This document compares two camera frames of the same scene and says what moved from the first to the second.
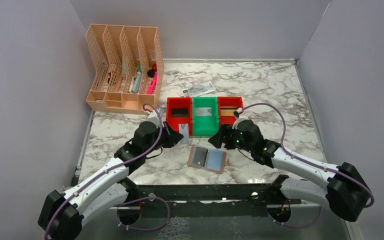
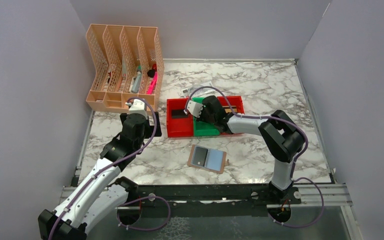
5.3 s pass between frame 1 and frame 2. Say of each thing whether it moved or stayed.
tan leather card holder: stayed
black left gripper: moved
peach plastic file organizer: stayed
